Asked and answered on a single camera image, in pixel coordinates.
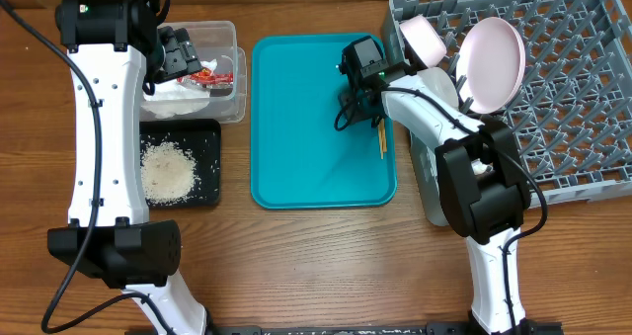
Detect white tissue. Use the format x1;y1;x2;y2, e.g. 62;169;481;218
141;59;217;119

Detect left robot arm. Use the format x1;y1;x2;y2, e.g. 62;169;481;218
47;0;211;334

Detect grey bowl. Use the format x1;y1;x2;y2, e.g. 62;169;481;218
420;67;459;109

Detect teal plastic tray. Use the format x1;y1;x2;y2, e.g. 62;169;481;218
250;33;398;209

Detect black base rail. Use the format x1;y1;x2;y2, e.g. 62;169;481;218
206;322;564;335

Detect pile of rice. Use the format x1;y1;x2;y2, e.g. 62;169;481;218
140;134;221;207

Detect red snack wrapper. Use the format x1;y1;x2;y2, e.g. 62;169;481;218
177;68;234;89

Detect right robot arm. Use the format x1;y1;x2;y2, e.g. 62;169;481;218
338;36;530;334

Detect clear plastic bin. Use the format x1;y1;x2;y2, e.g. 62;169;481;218
140;21;248;124

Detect black plastic tray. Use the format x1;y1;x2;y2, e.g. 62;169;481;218
139;118;222;209

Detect large white plate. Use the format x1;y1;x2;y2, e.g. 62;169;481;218
455;17;526;115

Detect grey dishwasher rack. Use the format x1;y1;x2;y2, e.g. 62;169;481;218
381;0;631;204

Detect white pink bowl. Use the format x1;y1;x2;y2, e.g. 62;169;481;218
400;15;447;69

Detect white plastic cup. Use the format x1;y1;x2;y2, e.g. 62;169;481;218
471;159;493;175

